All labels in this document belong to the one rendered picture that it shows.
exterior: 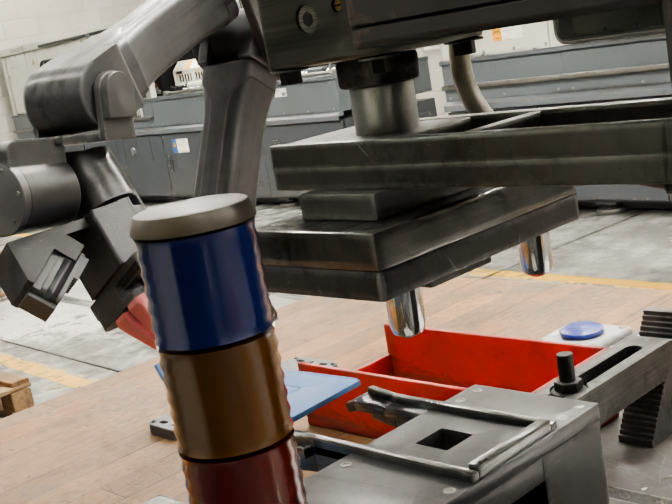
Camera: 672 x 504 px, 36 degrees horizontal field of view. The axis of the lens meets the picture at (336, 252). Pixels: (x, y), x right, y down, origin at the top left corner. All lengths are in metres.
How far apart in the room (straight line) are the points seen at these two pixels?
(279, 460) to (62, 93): 0.58
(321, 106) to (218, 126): 6.60
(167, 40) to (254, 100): 0.13
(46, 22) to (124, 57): 11.67
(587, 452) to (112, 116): 0.44
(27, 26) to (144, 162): 3.17
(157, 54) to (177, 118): 8.27
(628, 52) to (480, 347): 4.97
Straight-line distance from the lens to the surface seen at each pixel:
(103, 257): 0.84
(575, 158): 0.48
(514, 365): 0.93
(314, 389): 0.77
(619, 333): 1.01
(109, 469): 0.97
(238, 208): 0.31
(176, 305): 0.31
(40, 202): 0.82
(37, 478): 1.00
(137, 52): 0.92
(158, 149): 9.58
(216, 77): 1.06
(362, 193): 0.56
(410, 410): 0.72
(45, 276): 0.82
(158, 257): 0.31
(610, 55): 5.94
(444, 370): 0.99
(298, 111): 7.85
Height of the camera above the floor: 1.24
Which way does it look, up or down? 12 degrees down
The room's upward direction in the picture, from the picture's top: 10 degrees counter-clockwise
